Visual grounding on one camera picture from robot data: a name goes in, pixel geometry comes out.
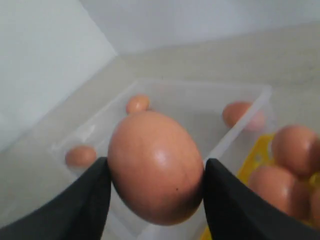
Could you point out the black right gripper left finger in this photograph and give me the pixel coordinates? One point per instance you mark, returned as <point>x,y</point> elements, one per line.
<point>78,213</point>

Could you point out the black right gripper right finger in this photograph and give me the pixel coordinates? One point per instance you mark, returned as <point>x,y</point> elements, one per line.
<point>250,207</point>

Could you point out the brown egg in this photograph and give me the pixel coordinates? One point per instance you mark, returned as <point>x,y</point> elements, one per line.
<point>137,103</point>
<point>297,148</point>
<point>281,189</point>
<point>234,111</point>
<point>156,168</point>
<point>315,206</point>

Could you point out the clear plastic tray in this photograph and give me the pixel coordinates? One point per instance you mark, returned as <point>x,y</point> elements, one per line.
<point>198,107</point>

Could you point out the yellow plastic egg rack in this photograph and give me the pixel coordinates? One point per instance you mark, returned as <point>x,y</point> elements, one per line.
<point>260,160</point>

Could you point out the brown egg front left corner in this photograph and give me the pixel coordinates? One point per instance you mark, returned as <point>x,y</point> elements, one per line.
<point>80,156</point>

